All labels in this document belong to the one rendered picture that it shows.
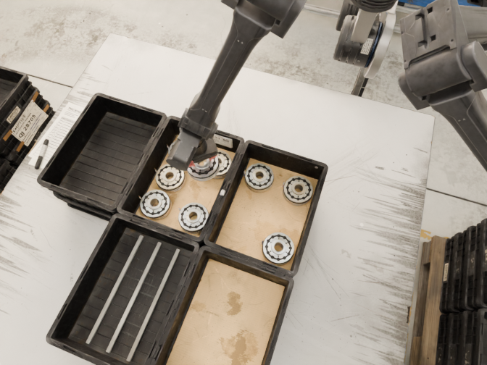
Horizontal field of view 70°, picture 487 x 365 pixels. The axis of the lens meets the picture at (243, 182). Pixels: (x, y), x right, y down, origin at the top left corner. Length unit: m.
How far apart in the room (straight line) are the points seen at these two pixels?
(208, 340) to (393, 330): 0.62
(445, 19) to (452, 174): 2.00
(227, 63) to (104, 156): 0.86
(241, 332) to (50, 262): 0.75
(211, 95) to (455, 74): 0.41
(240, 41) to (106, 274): 0.89
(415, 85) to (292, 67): 2.15
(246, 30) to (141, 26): 2.54
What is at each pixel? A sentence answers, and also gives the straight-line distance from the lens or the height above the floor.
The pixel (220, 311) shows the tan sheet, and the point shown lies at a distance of 1.15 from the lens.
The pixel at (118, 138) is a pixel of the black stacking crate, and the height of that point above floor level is 0.83.
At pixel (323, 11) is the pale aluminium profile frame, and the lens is 2.97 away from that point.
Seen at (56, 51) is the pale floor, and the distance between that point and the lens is 3.14.
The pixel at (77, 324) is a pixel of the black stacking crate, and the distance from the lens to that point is 1.25.
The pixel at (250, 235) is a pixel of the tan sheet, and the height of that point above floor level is 0.83.
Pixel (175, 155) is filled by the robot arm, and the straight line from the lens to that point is 0.85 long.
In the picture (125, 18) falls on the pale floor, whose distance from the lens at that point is 3.21.
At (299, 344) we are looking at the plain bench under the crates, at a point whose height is 0.70.
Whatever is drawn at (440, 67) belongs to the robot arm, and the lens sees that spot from 0.59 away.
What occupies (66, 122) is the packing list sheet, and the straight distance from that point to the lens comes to 1.73.
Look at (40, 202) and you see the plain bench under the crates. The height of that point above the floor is 0.70.
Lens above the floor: 1.97
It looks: 65 degrees down
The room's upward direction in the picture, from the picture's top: straight up
